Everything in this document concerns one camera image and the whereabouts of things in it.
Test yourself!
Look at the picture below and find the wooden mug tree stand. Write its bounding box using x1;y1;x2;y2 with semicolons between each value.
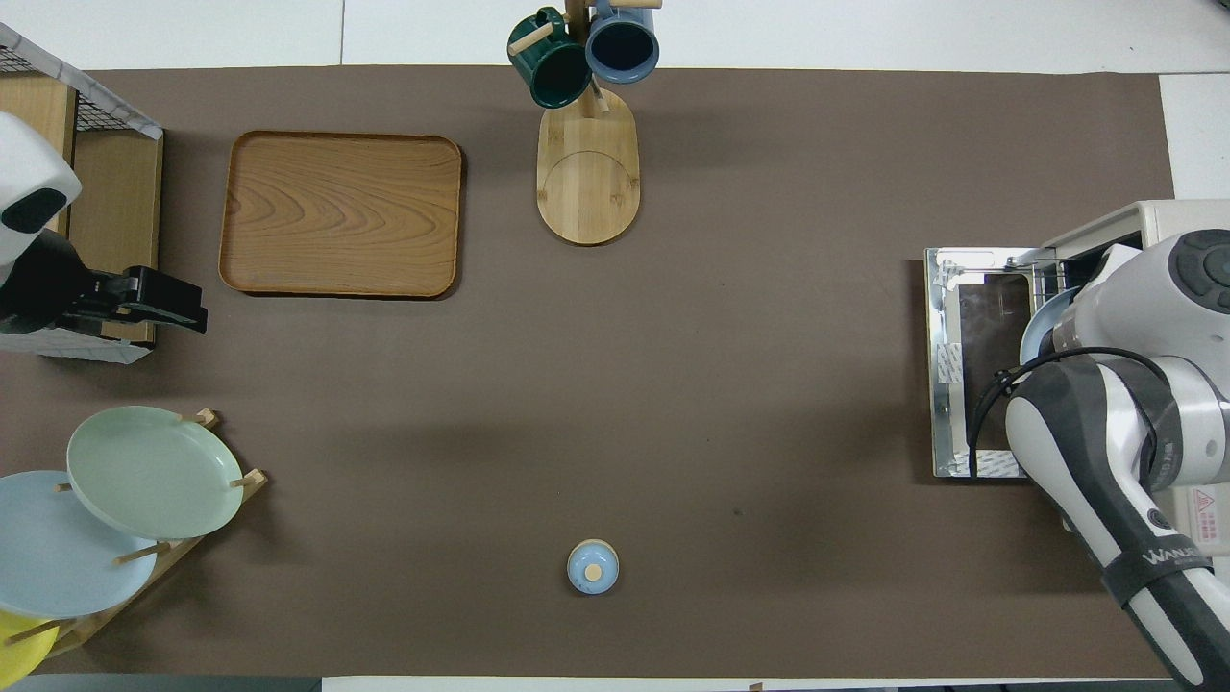
507;0;664;246

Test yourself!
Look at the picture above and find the wire and wood shelf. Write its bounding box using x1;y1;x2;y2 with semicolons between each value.
0;24;164;364

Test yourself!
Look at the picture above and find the dark green mug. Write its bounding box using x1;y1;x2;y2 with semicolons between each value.
507;8;593;109

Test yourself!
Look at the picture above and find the cream toaster oven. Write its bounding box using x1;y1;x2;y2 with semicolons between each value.
924;200;1230;556

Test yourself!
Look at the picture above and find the brown wooden tray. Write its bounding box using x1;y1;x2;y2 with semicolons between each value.
218;130;464;300

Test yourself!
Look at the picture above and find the blue mug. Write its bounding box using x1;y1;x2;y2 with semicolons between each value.
584;0;661;85

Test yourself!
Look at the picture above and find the light blue racked plate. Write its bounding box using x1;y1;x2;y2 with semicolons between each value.
0;470;160;620

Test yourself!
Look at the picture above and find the yellow plate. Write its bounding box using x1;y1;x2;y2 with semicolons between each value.
0;610;59;691

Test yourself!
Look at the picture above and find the wooden plate rack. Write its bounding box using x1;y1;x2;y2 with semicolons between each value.
29;408;270;659

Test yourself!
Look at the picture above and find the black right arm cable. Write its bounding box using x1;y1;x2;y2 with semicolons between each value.
966;346;1164;479

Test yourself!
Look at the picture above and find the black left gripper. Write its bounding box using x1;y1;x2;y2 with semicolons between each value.
0;231;208;335

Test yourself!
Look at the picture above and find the pale green plate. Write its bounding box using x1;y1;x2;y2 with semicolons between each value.
66;405;245;540

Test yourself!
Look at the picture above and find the brown table mat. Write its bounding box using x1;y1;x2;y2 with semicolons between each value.
0;65;1226;679

